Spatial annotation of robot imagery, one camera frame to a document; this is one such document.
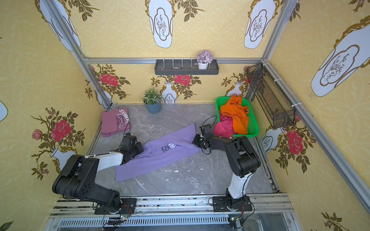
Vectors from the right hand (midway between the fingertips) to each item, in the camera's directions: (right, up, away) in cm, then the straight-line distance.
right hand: (193, 142), depth 98 cm
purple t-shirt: (-22, -5, -4) cm, 23 cm away
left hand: (-33, -3, -1) cm, 34 cm away
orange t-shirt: (+31, +23, +8) cm, 40 cm away
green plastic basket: (+42, +11, +2) cm, 43 cm away
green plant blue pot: (-29, +30, +7) cm, 42 cm away
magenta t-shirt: (+20, +10, -4) cm, 23 cm away
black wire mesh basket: (+49, +22, -14) cm, 56 cm away
